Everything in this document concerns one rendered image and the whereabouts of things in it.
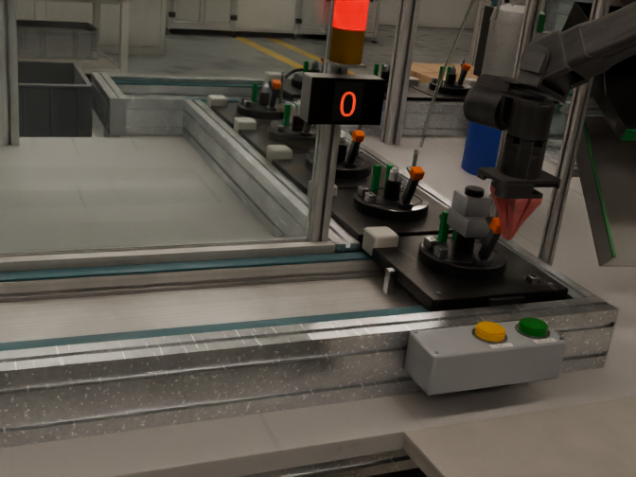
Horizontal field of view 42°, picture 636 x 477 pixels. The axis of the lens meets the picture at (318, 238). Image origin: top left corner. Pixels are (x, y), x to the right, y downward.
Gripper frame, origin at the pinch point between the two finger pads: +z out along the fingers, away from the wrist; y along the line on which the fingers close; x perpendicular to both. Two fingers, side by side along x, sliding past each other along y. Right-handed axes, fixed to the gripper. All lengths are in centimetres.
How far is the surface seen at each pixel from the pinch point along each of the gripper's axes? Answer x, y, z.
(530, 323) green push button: 11.1, 1.8, 8.8
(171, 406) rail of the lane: 7, 50, 18
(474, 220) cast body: -7.1, 1.1, 0.5
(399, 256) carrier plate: -13.7, 9.2, 8.9
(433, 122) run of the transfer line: -127, -63, 15
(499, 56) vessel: -87, -54, -13
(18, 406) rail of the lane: 8, 68, 15
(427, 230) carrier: -24.1, -1.6, 8.8
